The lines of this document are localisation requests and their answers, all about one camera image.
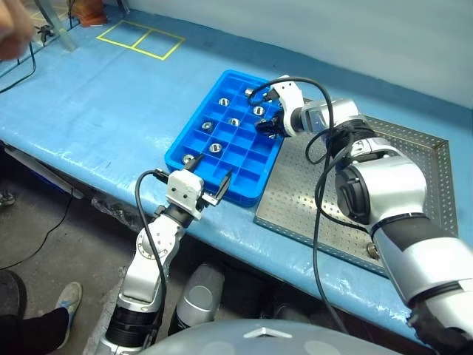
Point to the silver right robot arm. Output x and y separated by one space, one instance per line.
388 177

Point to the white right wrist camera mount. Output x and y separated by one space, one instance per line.
292 96

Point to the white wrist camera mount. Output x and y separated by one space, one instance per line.
183 186
292 96

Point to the white blue sneaker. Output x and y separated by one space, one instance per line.
70 299

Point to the grey metal post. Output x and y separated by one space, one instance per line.
123 5

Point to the small black clamp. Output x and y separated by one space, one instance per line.
44 32

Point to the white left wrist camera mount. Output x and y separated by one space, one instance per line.
183 186

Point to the person's bare hand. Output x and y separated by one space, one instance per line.
13 29

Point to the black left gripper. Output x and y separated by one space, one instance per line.
204 202

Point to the yellow tape squares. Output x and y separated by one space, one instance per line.
129 48

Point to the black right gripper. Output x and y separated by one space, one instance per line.
280 118

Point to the white table rail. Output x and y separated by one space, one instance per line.
44 172

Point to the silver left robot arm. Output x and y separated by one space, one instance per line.
148 244

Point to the grey robot torso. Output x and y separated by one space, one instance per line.
236 340

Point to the black crumpled plastic film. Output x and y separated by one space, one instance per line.
111 211

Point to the black trouser leg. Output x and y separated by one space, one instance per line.
33 329

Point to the brown wooden block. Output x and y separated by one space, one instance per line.
90 16

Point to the dark sneaker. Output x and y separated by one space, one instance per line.
6 199

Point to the blue compartment tray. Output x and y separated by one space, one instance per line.
240 148

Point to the translucent plastic strip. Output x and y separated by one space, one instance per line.
64 37

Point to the blue plastic table cover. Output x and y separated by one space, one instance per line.
111 111

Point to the perforated metal tray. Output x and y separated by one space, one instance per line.
295 185

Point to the dark round object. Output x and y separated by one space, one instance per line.
11 292

